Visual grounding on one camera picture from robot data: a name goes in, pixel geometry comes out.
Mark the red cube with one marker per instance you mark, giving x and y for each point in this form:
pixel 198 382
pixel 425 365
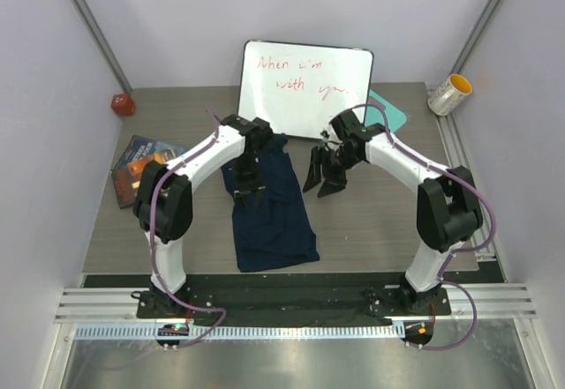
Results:
pixel 123 105

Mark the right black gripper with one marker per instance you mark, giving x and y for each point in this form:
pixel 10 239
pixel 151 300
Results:
pixel 333 183

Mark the dark orange cover book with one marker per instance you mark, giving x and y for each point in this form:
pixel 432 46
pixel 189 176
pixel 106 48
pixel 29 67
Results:
pixel 126 179

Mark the white whiteboard with red writing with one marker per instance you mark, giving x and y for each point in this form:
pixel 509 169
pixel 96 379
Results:
pixel 299 88

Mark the aluminium rail frame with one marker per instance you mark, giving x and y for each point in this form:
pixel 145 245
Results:
pixel 80 304

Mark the dark blue t shirt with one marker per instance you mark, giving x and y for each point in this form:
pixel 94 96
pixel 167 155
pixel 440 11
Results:
pixel 275 232

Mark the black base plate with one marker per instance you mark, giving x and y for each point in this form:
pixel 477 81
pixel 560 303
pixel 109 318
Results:
pixel 306 296

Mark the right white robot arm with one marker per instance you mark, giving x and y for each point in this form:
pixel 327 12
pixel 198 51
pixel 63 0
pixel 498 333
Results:
pixel 447 205

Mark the blue nineteen eighty-four book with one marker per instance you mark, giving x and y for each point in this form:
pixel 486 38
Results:
pixel 141 147

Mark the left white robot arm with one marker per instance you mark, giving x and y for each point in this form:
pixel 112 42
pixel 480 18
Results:
pixel 164 201

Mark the white mug yellow inside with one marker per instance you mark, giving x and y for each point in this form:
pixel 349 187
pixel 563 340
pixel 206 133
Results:
pixel 449 95

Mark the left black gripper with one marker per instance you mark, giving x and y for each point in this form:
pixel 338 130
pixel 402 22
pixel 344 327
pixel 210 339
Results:
pixel 255 185

